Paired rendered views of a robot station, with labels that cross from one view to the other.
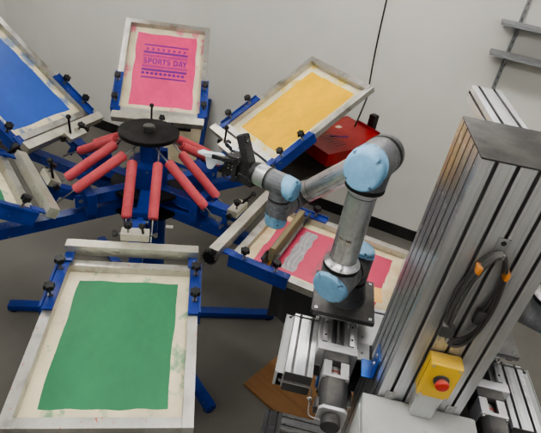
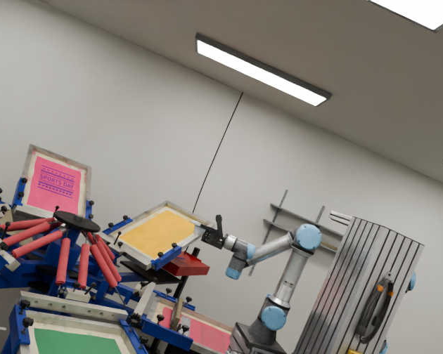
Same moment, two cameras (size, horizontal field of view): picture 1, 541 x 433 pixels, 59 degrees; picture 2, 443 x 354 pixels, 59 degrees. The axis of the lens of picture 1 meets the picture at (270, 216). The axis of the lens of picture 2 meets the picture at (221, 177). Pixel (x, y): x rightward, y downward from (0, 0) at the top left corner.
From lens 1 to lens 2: 1.13 m
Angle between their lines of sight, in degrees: 40
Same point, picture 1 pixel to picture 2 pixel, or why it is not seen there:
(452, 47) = (242, 214)
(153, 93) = (47, 201)
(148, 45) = (44, 166)
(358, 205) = (302, 259)
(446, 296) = (361, 308)
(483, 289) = (378, 304)
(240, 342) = not seen: outside the picture
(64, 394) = not seen: outside the picture
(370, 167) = (314, 235)
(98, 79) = not seen: outside the picture
